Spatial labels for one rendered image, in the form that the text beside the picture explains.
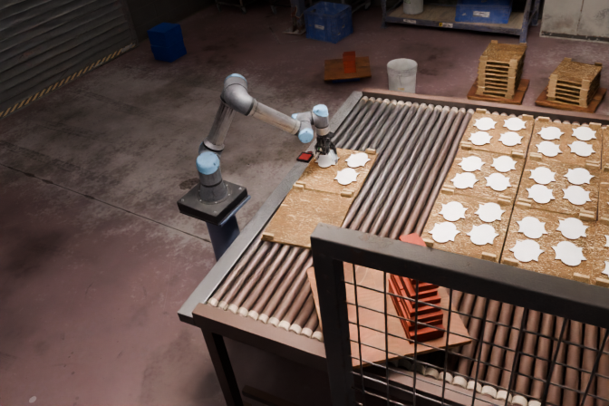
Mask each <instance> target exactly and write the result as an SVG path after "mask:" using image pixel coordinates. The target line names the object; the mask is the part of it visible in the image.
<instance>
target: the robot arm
mask: <svg viewBox="0 0 609 406"><path fill-rule="evenodd" d="M220 100H221V103H220V106H219V108H218V111H217V115H216V118H215V119H214V122H213V124H212V127H211V130H210V132H209V135H208V136H207V137H206V138H205V139H204V140H203V141H202V142H201V144H200V146H199V149H198V157H197V160H196V166H197V169H198V175H199V179H200V184H201V185H200V191H199V195H200V197H201V198H202V199H203V200H205V201H208V202H213V201H218V200H221V199H222V198H224V197H225V196H226V195H227V193H228V190H227V185H226V184H225V182H224V181H223V179H222V175H221V170H220V157H221V154H222V151H223V149H224V147H225V145H224V143H223V141H224V139H225V137H226V135H227V131H228V129H229V126H230V124H231V121H232V120H233V117H234V115H235V112H236V111H237V112H239V113H241V114H244V115H246V116H249V115H251V116H253V117H255V118H257V119H259V120H261V121H264V122H266V123H269V124H271V125H273V126H275V127H277V128H279V129H281V130H283V131H287V132H289V133H291V134H294V135H295V136H297V137H298V138H299V140H300V141H301V142H303V143H307V142H310V141H311V140H312V139H313V137H314V135H313V130H312V126H311V125H315V132H316V136H317V137H316V140H317V142H316V144H315V145H314V149H316V151H315V156H314V158H315V159H316V160H318V159H319V155H320V153H322V154H323V155H326V154H327V155H328V154H329V152H330V153H331V156H332V157H331V160H332V161H335V162H336V163H337V161H338V157H337V150H336V147H335V146H334V144H333V143H332V142H331V140H329V139H327V138H333V137H334V133H332V132H330V128H329V120H328V110H327V107H326V106H324V105H322V104H320V105H317V106H314V109H313V110H312V111H306V112H298V113H295V114H292V118H291V117H289V116H287V115H285V114H283V113H281V112H279V111H276V110H274V109H272V108H269V107H267V106H265V105H264V104H262V103H260V102H258V101H256V99H255V98H253V97H251V96H250V95H249V94H248V93H247V80H246V79H245V78H244V77H243V76H242V75H240V74H236V73H234V74H230V75H229V76H228V77H227V78H226V79H225V81H224V88H223V90H222V93H221V95H220ZM330 149H331V150H330Z"/></svg>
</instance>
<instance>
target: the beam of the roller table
mask: <svg viewBox="0 0 609 406"><path fill-rule="evenodd" d="M362 97H363V94H362V92H357V91H353V92H352V94H351V95H350V96H349V97H348V99H347V100H346V101H345V102H344V104H343V105H342V106H341V108H340V109H339V110H338V111H337V113H336V114H335V115H334V116H333V117H332V118H331V119H330V121H329V128H330V132H332V133H334V135H335V133H336V132H337V131H338V130H339V129H340V128H341V126H342V125H343V123H344V122H345V121H346V119H347V118H348V117H349V115H350V114H351V113H352V111H353V110H354V108H355V107H356V106H357V104H358V103H359V102H360V100H361V98H362ZM316 142H317V140H316V139H315V140H314V141H313V143H312V144H311V145H310V146H309V148H308V149H307V150H306V151H305V152H308V151H312V152H313V154H314V155H315V151H316V149H314V145H315V144H316ZM310 161H311V160H310ZM310 161H309V163H310ZM309 163H306V162H301V161H297V162H296V164H295V165H294V166H293V167H292V168H291V170H290V171H289V172H288V173H287V175H286V176H285V177H284V179H283V180H282V181H281V182H280V184H279V185H278V186H277V187H276V189H275V190H274V191H273V193H272V194H271V195H270V196H269V198H268V199H267V200H266V202H265V203H264V204H263V206H262V207H261V208H260V209H259V210H258V211H257V212H256V214H255V215H254V216H253V217H252V219H251V220H250V221H249V222H248V224H247V225H246V226H245V228H244V229H243V230H242V231H241V233H240V234H239V235H238V236H237V238H236V239H235V240H234V242H233V243H232V244H231V245H230V247H229V248H228V249H227V251H226V252H225V253H224V254H223V256H222V257H221V258H220V259H219V260H218V261H217V262H216V264H215V265H214V266H213V267H212V269H211V270H210V271H209V272H208V274H207V275H206V276H205V278H204V279H203V280H202V282H201V283H200V284H199V285H198V287H197V288H196V289H195V291H194V292H193V293H192V294H191V296H190V297H189V298H188V300H187V301H186V302H185V303H184V305H182V306H181V307H180V309H179V310H178V316H179V320H180V321H181V322H184V323H186V324H191V325H194V326H196V324H195V322H194V319H193V316H192V313H191V312H192V311H193V310H194V308H195V307H196V306H197V304H198V303H202V304H205V305H206V304H207V302H208V300H209V299H210V298H211V297H212V296H213V295H214V293H215V292H216V291H217V290H218V289H219V287H220V286H221V285H222V284H223V282H224V281H225V280H226V278H227V277H228V275H229V274H230V273H231V271H232V270H233V269H234V267H235V266H236V265H237V263H238V262H239V260H240V259H241V258H242V256H243V255H244V254H245V253H246V251H247V250H248V249H249V248H250V247H251V245H252V244H253V243H254V241H255V240H256V238H257V237H258V236H259V234H260V233H261V232H262V230H263V229H264V228H265V226H266V225H267V223H268V222H269V221H270V219H271V218H272V217H273V215H274V214H275V213H276V211H277V210H278V209H279V208H280V206H281V204H282V203H283V201H284V200H285V198H286V196H287V194H288V193H289V191H290V190H291V188H292V187H293V184H295V183H296V182H297V181H298V180H299V178H300V177H301V175H302V174H303V172H304V171H305V169H306V167H307V166H308V164H309Z"/></svg>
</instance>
